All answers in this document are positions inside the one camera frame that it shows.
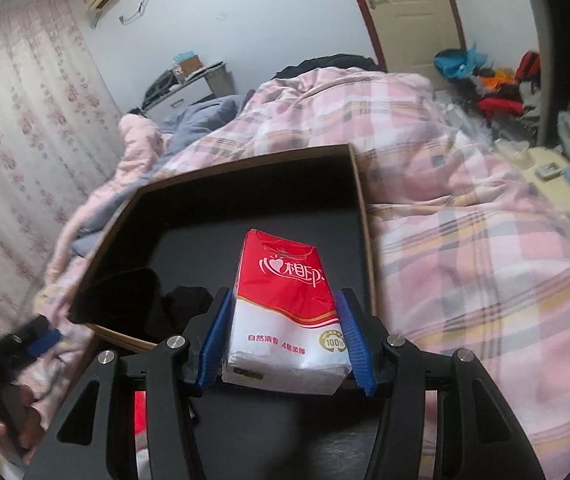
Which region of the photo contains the black bag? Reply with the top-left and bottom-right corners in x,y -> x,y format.
145,70 -> 176,101

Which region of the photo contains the blue-grey blanket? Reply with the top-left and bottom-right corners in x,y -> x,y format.
157,91 -> 256,151

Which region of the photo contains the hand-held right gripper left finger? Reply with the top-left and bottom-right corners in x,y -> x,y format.
22,287 -> 236,480

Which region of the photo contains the cream door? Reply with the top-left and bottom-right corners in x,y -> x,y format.
350,0 -> 466,81

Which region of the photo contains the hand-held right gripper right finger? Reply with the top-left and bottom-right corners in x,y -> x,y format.
335,287 -> 548,480

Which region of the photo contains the floral curtain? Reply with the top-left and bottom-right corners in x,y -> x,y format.
0,0 -> 126,321

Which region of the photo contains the pink plaid quilt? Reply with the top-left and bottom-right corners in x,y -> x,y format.
35,67 -> 570,480

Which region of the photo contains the orange garment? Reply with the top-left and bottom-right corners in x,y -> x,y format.
482,67 -> 520,93

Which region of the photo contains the grey desk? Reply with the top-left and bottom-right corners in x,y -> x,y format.
142,62 -> 228,111

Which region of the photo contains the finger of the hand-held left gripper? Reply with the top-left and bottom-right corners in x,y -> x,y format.
0,314 -> 62,358

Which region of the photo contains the clear plastic container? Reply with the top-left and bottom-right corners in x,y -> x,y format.
495,137 -> 530,163

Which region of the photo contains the red garment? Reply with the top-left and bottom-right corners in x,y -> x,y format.
477,97 -> 523,118

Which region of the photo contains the red-orange bag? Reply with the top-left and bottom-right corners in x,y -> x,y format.
515,51 -> 540,81

